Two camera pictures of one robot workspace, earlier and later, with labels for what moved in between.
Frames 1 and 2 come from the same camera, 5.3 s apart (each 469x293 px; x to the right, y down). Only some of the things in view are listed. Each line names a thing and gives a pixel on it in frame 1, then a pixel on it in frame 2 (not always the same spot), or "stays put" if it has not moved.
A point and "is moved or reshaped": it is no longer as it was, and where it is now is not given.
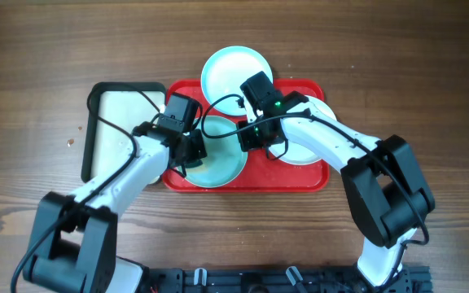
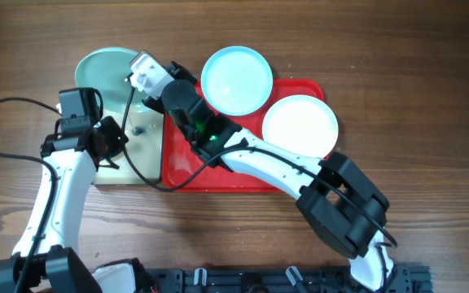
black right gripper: x=247 y=144 -> x=179 y=72
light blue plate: x=225 y=72 stays put
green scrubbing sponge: x=193 y=163 -> x=120 y=155
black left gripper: x=198 y=152 -> x=117 y=140
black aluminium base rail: x=411 y=279 stays put
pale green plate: x=225 y=160 is moved or reshaped
